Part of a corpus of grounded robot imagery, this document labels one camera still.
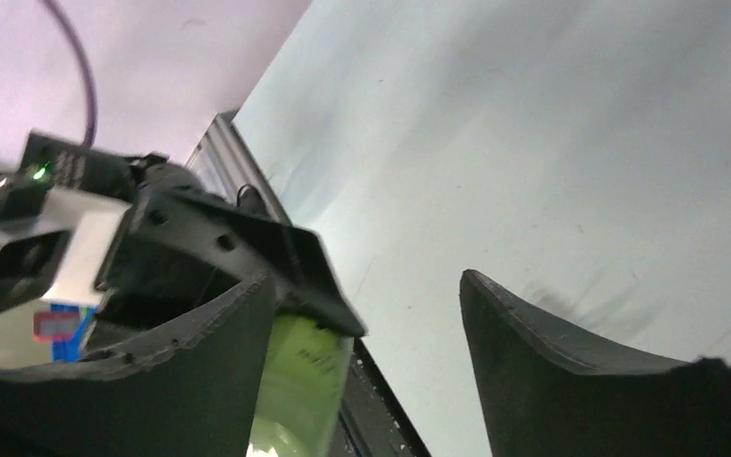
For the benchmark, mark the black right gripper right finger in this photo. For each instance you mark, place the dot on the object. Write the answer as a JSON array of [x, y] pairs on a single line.
[[551, 388]]

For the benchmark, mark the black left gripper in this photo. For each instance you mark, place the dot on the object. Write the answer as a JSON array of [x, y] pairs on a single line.
[[190, 274]]

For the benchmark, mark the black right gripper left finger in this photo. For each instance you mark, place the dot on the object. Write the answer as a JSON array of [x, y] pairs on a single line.
[[186, 388]]

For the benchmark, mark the green lidded black jar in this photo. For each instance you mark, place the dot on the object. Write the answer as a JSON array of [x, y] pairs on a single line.
[[301, 389]]

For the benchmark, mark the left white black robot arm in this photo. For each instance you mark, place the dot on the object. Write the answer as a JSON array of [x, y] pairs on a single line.
[[50, 163]]

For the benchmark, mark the red framed small box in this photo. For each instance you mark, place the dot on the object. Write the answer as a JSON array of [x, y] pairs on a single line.
[[55, 326]]

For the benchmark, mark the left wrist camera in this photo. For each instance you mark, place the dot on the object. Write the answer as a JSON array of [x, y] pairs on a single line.
[[56, 256]]

